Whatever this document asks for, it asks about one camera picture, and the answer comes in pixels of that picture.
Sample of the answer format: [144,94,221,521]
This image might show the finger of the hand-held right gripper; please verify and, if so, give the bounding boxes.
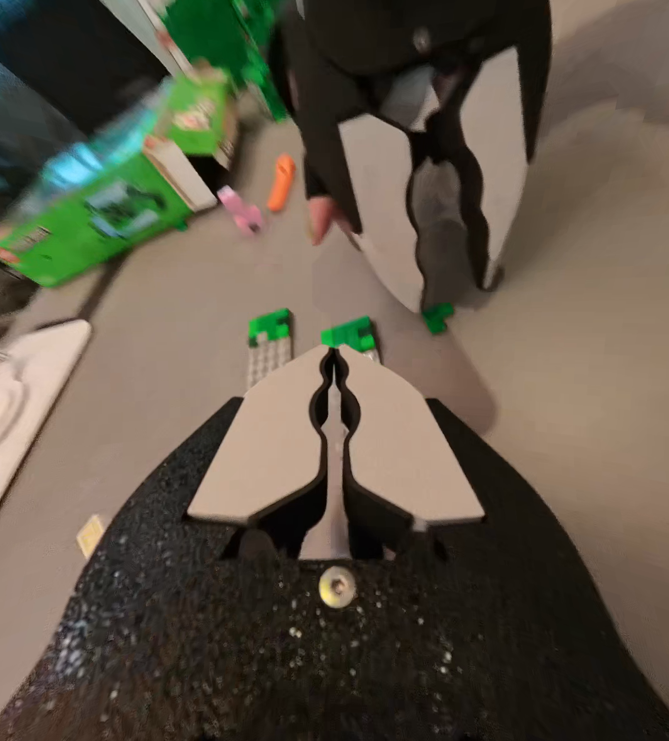
[455,49,530,292]
[339,115,428,315]

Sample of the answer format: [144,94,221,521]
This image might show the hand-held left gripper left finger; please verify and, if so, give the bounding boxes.
[186,346,336,558]

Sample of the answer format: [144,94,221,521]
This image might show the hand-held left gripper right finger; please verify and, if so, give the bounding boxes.
[334,346,486,558]

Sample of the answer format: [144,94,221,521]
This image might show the grey plate with green tiles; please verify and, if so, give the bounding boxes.
[247,310,295,389]

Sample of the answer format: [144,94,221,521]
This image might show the grey plate green white tiles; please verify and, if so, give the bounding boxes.
[321,316,381,365]

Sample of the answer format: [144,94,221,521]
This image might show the green L-shaped tile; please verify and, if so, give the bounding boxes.
[421,302,456,335]

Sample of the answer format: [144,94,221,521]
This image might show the person's right hand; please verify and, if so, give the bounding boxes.
[310,197,358,247]

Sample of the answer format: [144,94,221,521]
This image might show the orange brick separator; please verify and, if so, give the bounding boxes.
[268,153,296,212]

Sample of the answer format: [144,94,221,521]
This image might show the pink brick figure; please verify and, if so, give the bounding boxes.
[217,185,264,235]

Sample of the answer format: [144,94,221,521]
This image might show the long cream brick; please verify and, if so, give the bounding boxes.
[76,514,106,559]

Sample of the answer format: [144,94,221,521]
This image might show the green toy box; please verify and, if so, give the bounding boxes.
[0,64,239,287]

